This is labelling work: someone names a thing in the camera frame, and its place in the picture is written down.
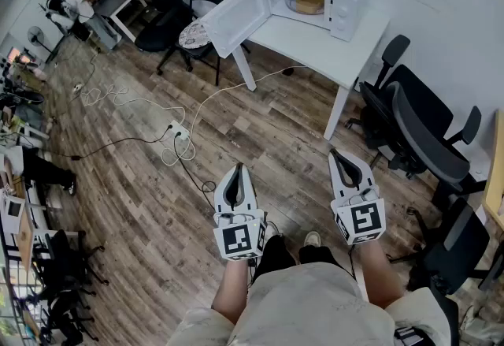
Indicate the black office chair with armrests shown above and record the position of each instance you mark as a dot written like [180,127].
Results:
[417,108]

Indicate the white power strip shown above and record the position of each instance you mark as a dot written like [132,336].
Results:
[179,131]

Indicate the black standing fan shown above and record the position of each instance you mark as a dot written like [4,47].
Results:
[36,36]

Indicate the black rolling chair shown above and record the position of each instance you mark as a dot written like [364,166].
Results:
[67,277]

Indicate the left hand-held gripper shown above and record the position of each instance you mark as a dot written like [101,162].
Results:
[238,238]

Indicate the person's black trousers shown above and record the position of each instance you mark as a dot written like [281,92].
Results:
[275,255]

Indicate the person's white right shoe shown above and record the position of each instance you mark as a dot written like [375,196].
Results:
[312,239]

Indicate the white microwave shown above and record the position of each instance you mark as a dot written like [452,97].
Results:
[350,1]

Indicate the grey-backed office chair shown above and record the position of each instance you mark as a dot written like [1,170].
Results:
[429,151]

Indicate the person's white shoe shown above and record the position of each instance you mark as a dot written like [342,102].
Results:
[312,239]
[273,230]

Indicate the floral patterned seat cushion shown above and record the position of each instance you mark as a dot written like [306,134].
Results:
[193,35]

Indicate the yellow wooden board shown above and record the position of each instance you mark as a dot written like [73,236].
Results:
[495,179]

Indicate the person's right forearm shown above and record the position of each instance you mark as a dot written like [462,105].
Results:
[380,273]

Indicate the white table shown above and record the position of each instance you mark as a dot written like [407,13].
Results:
[315,49]

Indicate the black swivel chair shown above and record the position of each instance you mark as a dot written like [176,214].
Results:
[460,254]

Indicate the person's white left shoe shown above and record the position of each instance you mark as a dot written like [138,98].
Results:
[273,230]

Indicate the yellow food container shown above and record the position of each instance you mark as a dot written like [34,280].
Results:
[310,2]

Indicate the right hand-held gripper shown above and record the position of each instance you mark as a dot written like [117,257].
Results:
[364,220]

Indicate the person's cream printed shirt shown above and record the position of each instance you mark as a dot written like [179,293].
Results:
[315,305]

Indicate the person's left forearm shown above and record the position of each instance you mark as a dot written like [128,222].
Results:
[232,289]

